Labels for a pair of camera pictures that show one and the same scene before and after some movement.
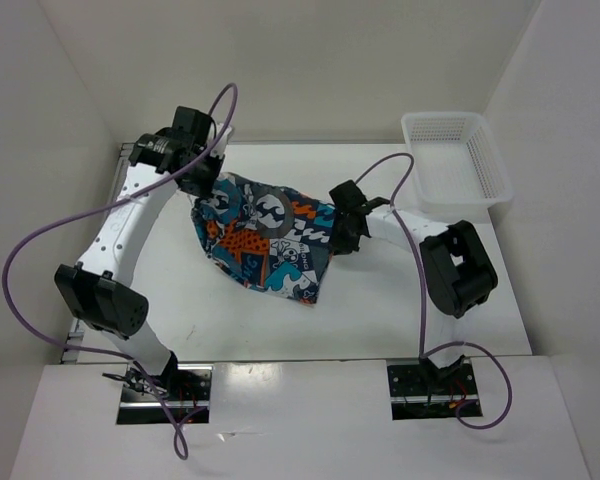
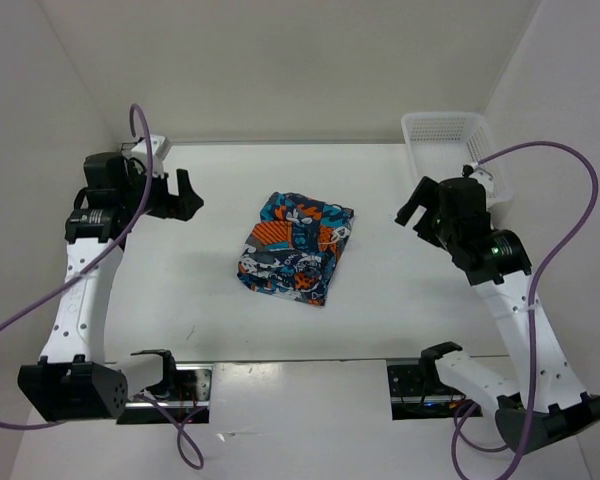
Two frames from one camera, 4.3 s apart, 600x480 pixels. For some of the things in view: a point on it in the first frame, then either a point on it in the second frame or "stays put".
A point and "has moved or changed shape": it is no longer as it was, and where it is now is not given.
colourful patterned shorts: x=273 y=239 has moved or changed shape
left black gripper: x=208 y=188 to x=182 y=206
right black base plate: x=420 y=391 stays put
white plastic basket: x=459 y=171 stays put
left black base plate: x=186 y=389 stays put
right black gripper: x=338 y=244 to x=423 y=194
